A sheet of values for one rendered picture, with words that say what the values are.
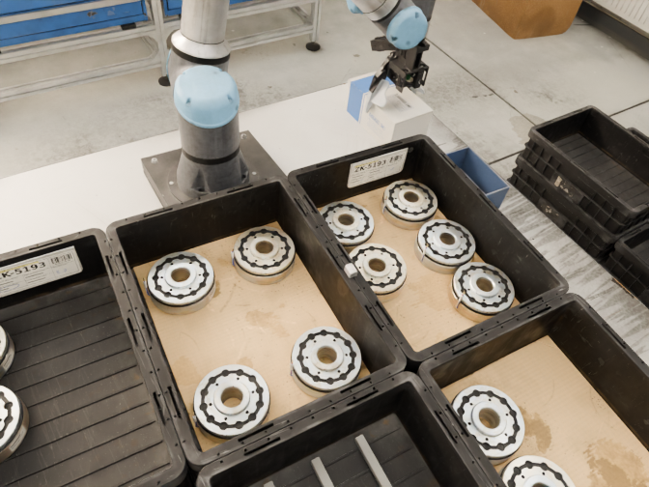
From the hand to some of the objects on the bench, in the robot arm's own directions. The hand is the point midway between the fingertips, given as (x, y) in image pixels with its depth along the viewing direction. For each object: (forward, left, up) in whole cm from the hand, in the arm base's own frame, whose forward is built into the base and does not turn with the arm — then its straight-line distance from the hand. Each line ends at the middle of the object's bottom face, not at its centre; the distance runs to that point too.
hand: (387, 103), depth 136 cm
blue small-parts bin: (+29, -3, -8) cm, 30 cm away
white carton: (0, 0, -6) cm, 6 cm away
